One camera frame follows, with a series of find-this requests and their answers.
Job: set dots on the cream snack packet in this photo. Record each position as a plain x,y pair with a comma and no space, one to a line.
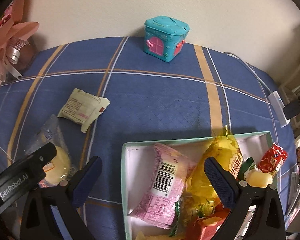
77,106

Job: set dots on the white green snack packet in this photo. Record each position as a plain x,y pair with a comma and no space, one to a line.
248,167

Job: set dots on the pink snack packet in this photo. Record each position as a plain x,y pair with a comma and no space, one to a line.
150,205

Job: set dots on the red orange snack packet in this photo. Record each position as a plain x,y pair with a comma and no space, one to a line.
205,227

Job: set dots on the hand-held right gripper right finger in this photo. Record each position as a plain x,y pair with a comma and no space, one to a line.
220,182

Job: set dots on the white tray with teal rim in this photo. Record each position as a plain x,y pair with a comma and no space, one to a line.
137,160

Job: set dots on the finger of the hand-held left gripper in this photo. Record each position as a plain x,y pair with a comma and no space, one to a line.
40,156

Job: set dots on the green cow-print cake packet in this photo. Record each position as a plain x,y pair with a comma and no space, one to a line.
175,220

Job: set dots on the white power strip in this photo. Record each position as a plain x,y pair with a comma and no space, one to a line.
280,110

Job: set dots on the teal toy house box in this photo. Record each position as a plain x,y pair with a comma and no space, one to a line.
162,40

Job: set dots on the pink flower bouquet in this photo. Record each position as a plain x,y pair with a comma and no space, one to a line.
12,35

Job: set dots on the yellow translucent snack packet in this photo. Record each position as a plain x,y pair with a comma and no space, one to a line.
225,150

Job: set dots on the red gold-print snack packet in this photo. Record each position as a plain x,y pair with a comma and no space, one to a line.
275,162

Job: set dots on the blue plaid tablecloth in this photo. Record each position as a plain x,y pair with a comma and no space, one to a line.
152,92

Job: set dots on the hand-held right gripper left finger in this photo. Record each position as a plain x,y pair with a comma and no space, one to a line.
87,180

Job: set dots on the clear cake packet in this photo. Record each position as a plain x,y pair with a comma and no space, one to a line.
60,165

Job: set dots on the pale yellow roll cake packet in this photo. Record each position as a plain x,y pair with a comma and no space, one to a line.
150,237

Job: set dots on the dark power adapter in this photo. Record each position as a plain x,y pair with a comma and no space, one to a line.
292,110

